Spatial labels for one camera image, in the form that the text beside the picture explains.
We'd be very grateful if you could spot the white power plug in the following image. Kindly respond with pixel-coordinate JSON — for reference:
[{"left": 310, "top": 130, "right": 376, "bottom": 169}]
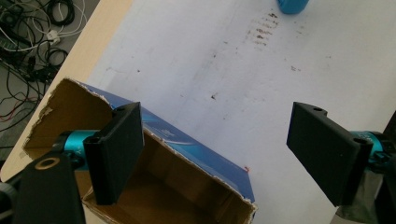
[{"left": 46, "top": 29, "right": 62, "bottom": 44}]

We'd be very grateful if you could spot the blue plastic object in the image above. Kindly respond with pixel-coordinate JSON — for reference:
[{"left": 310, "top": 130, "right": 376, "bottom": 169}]
[{"left": 276, "top": 0, "right": 311, "bottom": 15}]

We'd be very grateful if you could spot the blue cardboard box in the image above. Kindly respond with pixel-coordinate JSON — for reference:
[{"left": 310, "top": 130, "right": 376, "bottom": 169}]
[{"left": 22, "top": 77, "right": 259, "bottom": 224}]

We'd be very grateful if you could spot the red cable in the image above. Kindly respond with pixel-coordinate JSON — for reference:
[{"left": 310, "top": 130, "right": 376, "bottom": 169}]
[{"left": 0, "top": 96, "right": 40, "bottom": 123}]

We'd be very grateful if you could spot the black cable coil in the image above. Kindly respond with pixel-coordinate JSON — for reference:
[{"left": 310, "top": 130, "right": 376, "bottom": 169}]
[
  {"left": 46, "top": 0, "right": 76, "bottom": 28},
  {"left": 44, "top": 47, "right": 69, "bottom": 68}
]

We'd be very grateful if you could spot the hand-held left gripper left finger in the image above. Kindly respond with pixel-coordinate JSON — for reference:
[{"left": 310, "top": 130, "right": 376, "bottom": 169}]
[{"left": 82, "top": 101, "right": 145, "bottom": 206}]

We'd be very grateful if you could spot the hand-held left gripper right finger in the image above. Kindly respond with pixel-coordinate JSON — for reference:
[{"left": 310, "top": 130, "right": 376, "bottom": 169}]
[{"left": 286, "top": 101, "right": 375, "bottom": 207}]

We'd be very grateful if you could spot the tangle of black cables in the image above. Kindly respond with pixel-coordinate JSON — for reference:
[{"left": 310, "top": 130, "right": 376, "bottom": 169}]
[{"left": 0, "top": 0, "right": 89, "bottom": 53}]

